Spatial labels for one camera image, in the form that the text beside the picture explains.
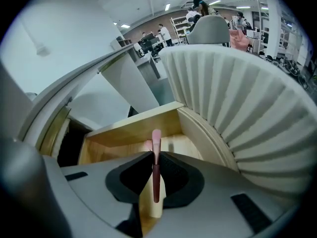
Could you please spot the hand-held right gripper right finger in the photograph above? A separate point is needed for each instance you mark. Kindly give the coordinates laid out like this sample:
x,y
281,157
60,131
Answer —
x,y
218,197

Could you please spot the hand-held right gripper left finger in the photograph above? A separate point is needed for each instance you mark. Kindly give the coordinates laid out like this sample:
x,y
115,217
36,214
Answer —
x,y
99,182

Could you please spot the pink makeup brush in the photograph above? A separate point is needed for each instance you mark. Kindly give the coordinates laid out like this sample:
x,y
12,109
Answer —
x,y
156,162

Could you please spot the large wooden drawer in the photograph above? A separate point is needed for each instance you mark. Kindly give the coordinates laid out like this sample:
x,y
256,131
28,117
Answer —
x,y
247,108

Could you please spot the low grey table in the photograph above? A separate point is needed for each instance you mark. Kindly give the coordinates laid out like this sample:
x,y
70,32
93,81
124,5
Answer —
x,y
148,66

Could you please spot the grey cabinet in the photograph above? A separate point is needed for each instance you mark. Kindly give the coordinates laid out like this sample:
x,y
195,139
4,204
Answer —
x,y
120,42

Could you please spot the pile of black equipment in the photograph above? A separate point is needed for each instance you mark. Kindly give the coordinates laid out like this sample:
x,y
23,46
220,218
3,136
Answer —
x,y
289,68

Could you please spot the desk with monitors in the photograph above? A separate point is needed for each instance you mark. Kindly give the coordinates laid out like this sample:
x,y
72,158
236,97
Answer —
x,y
148,42

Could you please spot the pink cushion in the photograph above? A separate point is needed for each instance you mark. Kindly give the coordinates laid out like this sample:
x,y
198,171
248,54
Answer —
x,y
239,40

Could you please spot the grey shell chair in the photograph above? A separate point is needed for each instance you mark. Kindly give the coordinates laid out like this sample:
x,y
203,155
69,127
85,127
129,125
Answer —
x,y
209,30

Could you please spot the white shelf rack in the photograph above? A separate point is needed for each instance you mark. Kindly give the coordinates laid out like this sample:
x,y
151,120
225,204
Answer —
x,y
180,28

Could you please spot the ceiling light panel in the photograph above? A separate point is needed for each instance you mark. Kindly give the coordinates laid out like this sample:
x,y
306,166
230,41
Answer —
x,y
167,7
215,2

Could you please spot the white wall junction box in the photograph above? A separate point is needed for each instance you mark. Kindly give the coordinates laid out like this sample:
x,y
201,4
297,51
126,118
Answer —
x,y
42,49

